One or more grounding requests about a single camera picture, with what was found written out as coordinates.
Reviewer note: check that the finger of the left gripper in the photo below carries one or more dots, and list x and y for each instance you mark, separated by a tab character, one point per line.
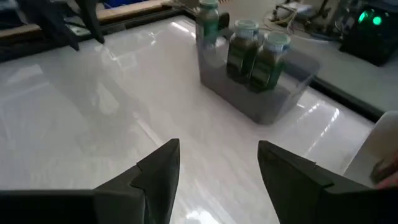
90	18
49	18

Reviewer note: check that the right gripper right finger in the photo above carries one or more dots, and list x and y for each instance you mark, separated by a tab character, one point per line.
295	193

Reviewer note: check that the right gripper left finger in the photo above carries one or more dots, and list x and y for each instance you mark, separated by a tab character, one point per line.
149	186

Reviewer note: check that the translucent grey plastic bin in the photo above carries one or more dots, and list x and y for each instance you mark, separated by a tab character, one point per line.
264	109

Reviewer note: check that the black device green lights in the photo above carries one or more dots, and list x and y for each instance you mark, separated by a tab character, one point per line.
370	37

